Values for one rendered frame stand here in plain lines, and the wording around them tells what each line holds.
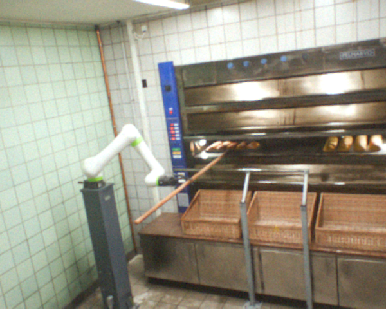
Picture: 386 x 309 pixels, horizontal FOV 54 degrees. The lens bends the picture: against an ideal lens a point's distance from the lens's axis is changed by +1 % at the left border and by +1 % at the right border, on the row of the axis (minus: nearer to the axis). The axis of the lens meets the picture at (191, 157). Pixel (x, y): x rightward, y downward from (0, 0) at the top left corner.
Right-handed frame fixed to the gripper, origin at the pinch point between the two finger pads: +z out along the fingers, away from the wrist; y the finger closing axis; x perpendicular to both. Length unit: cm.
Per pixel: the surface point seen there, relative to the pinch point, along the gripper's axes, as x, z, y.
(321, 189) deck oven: -77, 91, 31
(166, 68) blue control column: -77, -47, -89
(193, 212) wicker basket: -54, -27, 51
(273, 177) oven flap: -77, 49, 20
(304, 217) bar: -17, 85, 33
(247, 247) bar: -18, 37, 63
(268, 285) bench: -24, 51, 100
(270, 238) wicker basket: -30, 54, 59
